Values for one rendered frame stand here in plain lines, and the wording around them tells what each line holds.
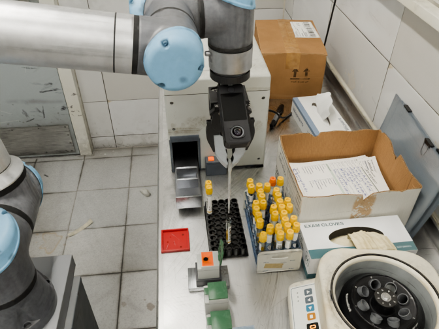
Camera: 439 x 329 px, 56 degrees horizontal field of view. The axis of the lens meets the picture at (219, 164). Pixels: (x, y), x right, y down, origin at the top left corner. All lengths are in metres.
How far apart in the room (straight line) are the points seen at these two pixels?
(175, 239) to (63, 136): 1.82
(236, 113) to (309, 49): 0.85
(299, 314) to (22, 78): 2.09
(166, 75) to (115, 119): 2.19
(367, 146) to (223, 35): 0.67
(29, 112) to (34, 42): 2.17
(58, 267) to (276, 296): 0.48
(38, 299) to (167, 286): 0.26
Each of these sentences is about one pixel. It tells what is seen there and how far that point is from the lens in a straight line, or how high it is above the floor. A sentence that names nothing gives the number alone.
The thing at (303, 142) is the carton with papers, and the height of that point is 0.99.
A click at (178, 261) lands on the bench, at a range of 1.00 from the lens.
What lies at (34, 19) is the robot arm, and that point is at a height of 1.49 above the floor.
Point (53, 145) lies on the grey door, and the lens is 2.81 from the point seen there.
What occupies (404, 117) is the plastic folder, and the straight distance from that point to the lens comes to 1.20.
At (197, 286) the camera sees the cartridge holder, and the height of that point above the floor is 0.89.
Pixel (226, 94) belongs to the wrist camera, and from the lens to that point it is 0.73.
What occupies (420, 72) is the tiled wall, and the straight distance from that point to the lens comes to 1.17.
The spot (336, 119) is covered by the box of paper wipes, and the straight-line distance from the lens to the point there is 1.38.
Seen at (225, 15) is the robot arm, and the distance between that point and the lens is 0.66.
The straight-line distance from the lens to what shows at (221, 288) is 0.87.
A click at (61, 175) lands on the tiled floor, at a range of 2.71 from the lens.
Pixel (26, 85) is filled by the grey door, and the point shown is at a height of 0.52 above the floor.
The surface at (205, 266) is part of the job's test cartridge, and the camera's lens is 0.89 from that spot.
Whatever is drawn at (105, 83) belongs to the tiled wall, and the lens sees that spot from 2.58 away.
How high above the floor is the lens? 1.67
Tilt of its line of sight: 40 degrees down
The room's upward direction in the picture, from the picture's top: straight up
